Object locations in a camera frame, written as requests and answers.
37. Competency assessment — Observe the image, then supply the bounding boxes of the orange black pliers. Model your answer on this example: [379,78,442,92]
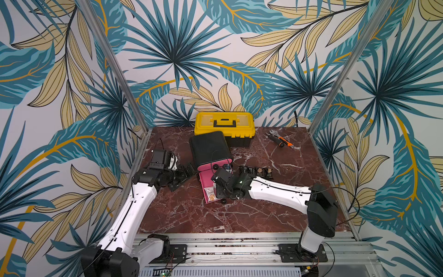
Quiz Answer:
[267,130,295,149]

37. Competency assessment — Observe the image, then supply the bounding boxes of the clear snack bag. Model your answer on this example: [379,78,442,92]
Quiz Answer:
[204,187,219,203]

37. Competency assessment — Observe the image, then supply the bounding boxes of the black drawer cabinet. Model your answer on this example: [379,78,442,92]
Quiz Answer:
[189,131,233,172]

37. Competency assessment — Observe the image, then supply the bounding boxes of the yellow black toolbox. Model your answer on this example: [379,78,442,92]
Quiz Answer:
[195,111,256,148]

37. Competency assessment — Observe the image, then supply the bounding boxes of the aluminium corner post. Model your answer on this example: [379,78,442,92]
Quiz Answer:
[308,0,393,136]
[77,0,150,136]

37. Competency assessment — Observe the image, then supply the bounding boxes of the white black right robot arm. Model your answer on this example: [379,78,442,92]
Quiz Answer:
[211,168,338,255]

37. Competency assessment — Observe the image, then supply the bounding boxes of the aluminium left corner post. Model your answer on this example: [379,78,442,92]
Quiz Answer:
[77,0,150,136]

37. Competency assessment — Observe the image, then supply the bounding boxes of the aluminium front rail base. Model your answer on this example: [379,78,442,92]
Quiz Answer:
[81,231,386,277]

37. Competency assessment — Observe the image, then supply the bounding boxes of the aluminium right corner post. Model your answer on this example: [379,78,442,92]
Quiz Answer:
[308,0,393,136]

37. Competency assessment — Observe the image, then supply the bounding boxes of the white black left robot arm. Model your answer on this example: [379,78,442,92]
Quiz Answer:
[79,150,197,277]

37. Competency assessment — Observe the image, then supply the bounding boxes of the black cookie packet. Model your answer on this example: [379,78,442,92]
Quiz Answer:
[239,166,250,175]
[262,168,273,180]
[250,167,265,177]

